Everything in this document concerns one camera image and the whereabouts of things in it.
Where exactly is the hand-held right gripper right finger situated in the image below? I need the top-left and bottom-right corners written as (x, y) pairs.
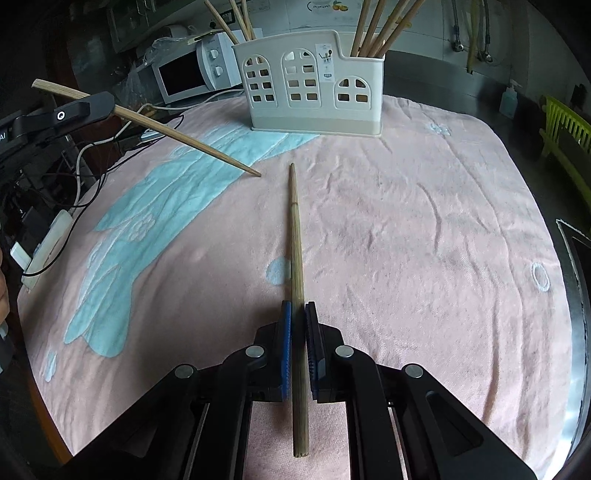
top-left (304, 301), bottom-right (539, 480)

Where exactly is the group of wooden chopsticks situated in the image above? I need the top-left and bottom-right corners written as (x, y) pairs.
top-left (203, 0), bottom-right (426, 58)

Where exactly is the yellow hose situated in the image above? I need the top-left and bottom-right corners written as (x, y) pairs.
top-left (466, 0), bottom-right (485, 75)

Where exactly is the brown wooden chopstick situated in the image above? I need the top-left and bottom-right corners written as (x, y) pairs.
top-left (287, 162), bottom-right (311, 459)
top-left (31, 78), bottom-right (262, 178)

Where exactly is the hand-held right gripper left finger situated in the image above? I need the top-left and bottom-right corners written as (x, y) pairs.
top-left (53, 300), bottom-right (294, 480)

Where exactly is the clear plastic bag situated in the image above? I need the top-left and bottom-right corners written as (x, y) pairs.
top-left (122, 39), bottom-right (160, 97)

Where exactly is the green plastic dish rack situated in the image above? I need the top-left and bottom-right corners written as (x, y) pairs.
top-left (539, 95), bottom-right (591, 208)

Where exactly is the white power strip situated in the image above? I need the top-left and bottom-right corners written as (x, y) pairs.
top-left (21, 210), bottom-right (75, 289)

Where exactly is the white microwave oven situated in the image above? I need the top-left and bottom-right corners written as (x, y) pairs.
top-left (150, 32), bottom-right (245, 104)

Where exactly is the clear soap bottle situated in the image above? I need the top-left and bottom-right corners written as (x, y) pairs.
top-left (499, 79), bottom-right (520, 118)

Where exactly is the glass door cabinet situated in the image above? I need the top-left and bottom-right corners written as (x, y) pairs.
top-left (108, 0), bottom-right (185, 51)

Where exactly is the pink towel with blue print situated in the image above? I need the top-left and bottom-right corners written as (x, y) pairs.
top-left (16, 92), bottom-right (575, 480)

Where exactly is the black cable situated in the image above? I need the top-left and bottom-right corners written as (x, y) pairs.
top-left (69, 115), bottom-right (183, 213)

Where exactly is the cream plastic chopstick holder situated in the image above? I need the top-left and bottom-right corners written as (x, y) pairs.
top-left (231, 30), bottom-right (386, 139)

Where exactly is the white power cable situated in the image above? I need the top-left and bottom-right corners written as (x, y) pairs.
top-left (148, 89), bottom-right (245, 112)
top-left (74, 124), bottom-right (134, 208)

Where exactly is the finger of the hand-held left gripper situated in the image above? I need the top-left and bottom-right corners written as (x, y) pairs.
top-left (13, 91), bottom-right (116, 141)

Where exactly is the braided metal hose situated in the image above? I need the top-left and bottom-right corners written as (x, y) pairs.
top-left (450, 0), bottom-right (465, 51)
top-left (478, 0), bottom-right (495, 63)

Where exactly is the person's left forearm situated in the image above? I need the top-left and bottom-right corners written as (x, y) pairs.
top-left (0, 251), bottom-right (10, 324)

